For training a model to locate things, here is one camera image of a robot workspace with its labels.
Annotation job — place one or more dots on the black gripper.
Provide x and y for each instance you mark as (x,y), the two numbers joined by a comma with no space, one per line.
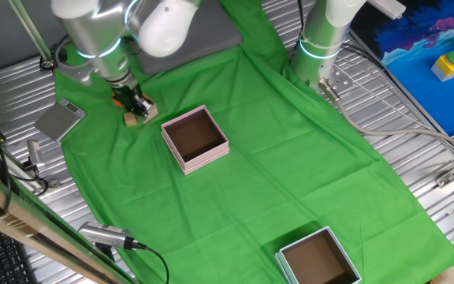
(126,96)

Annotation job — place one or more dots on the large wooden block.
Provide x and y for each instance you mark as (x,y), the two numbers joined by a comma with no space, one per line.
(152,114)

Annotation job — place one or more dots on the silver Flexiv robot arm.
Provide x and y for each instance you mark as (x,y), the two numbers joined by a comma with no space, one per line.
(101,39)

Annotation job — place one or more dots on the pink gift box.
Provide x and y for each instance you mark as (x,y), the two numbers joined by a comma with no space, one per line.
(193,154)

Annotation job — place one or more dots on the teal gift box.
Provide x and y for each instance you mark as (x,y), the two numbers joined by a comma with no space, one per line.
(317,264)

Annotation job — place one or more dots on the yellow box green button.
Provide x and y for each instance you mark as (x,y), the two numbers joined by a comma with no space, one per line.
(445,69)

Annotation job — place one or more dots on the small wooden cube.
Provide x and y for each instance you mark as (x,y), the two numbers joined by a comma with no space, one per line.
(130,120)

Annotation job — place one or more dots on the silver digital kitchen scale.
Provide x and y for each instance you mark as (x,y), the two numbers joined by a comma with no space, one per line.
(57,120)

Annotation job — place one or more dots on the grey cushion pad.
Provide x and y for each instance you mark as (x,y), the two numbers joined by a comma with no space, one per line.
(211,35)

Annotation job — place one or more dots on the green cloth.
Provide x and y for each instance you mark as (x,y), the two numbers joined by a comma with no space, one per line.
(250,177)

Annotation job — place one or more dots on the green aluminium strut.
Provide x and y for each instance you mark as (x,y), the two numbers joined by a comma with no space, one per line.
(30,27)

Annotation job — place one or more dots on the white power strip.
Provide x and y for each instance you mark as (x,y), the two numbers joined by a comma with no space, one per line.
(388,8)

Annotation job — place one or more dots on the blue painted mat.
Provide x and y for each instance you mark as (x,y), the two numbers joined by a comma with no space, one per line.
(428,102)

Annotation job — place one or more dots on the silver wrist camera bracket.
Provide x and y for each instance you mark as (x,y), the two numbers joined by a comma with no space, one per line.
(75,73)

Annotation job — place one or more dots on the silver camera with black mount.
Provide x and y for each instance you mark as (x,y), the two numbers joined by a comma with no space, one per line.
(105,234)

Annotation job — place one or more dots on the brown desk edge rail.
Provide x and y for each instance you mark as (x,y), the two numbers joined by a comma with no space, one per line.
(34,232)

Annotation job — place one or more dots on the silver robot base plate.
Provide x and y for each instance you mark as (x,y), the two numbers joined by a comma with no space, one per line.
(343,83)

